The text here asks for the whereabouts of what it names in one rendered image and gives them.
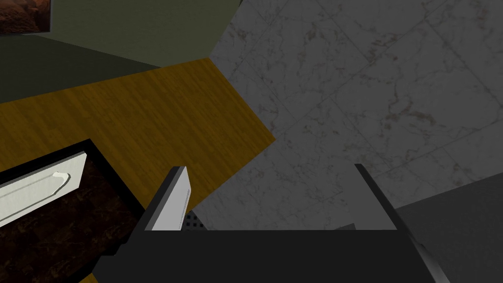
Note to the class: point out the dark brown cabinet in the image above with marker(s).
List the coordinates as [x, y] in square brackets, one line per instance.
[67, 236]

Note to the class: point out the reddish brown wall picture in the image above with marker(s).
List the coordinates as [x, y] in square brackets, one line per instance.
[21, 15]

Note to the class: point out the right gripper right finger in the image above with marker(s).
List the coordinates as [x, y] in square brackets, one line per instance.
[375, 212]

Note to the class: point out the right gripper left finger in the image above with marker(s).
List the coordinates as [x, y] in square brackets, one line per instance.
[169, 208]

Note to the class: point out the white drawer front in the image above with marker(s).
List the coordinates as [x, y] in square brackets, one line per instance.
[31, 192]

